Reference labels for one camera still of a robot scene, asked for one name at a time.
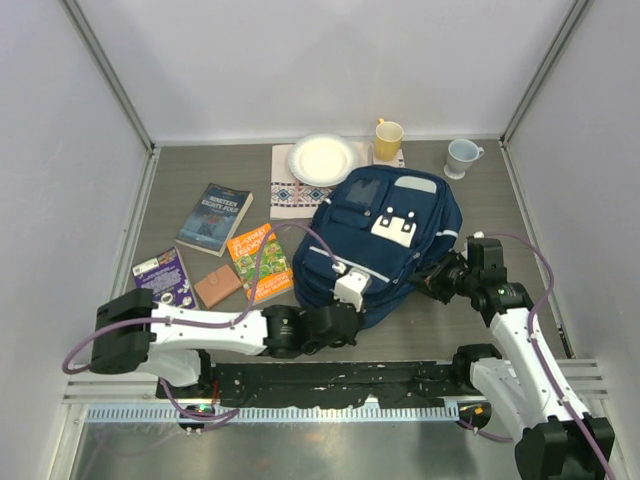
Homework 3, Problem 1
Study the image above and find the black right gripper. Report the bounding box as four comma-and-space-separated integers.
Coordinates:
407, 248, 480, 304

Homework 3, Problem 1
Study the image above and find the blue student backpack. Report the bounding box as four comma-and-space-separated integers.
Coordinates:
292, 165, 463, 328

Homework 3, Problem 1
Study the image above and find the orange Treehouse book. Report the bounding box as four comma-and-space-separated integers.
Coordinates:
227, 223, 293, 304

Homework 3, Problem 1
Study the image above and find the Nineteen Eighty-Four book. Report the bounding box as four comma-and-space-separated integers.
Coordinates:
176, 183, 254, 257

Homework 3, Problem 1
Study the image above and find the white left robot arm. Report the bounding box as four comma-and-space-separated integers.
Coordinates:
90, 288, 364, 399

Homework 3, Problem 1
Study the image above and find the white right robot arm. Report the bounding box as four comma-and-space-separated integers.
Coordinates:
409, 238, 615, 479

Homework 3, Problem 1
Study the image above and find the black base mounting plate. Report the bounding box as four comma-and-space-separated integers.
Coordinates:
170, 361, 481, 409

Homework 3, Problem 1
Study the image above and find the brown leather wallet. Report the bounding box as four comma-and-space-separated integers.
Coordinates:
194, 265, 242, 309

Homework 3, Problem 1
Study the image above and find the patterned cloth placemat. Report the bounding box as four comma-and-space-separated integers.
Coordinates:
270, 140, 383, 220

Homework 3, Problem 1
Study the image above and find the light blue mug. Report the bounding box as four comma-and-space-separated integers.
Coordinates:
443, 139, 485, 180

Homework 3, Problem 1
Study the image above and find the yellow mug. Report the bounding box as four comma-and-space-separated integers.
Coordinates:
374, 118, 404, 161

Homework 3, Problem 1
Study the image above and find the white paper plate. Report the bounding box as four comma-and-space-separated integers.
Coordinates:
287, 134, 359, 187

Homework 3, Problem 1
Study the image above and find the purple paperback book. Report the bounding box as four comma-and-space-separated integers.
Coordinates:
131, 247, 199, 310

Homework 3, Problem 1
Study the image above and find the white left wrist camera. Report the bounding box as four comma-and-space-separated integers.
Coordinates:
333, 267, 371, 312

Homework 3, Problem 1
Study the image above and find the slotted cable duct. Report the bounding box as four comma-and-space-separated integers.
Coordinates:
85, 402, 459, 423

